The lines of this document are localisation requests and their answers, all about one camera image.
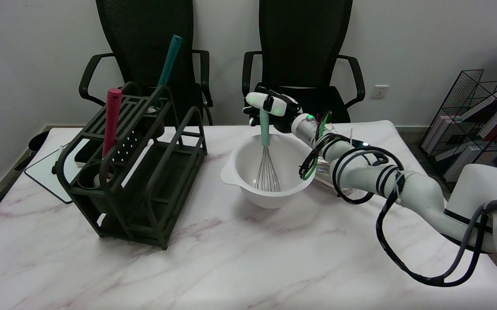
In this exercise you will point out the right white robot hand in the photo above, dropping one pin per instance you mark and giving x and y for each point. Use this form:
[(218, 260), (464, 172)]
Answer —
[(278, 107)]

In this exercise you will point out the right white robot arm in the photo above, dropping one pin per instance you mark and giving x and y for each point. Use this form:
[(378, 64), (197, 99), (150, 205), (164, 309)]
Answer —
[(420, 189)]

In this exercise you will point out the black mesh office chair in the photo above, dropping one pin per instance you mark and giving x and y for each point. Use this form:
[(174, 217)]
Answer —
[(145, 43), (304, 43)]

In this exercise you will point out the white mixing bowl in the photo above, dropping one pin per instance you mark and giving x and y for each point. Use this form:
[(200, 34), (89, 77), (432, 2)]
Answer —
[(240, 168)]

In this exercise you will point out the shiny metal scoop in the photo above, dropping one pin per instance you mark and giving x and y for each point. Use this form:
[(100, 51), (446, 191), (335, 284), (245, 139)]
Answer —
[(322, 174)]

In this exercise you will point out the dark green utensil rack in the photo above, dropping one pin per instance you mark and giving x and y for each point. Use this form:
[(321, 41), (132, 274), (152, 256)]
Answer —
[(141, 202)]

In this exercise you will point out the maroon book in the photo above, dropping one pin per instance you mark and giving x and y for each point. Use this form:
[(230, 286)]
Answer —
[(496, 107)]

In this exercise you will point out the white board with black edge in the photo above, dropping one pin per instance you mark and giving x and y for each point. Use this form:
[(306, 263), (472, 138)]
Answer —
[(46, 172)]

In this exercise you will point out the black waste bin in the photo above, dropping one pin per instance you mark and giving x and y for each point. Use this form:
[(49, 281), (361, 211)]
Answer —
[(38, 142)]

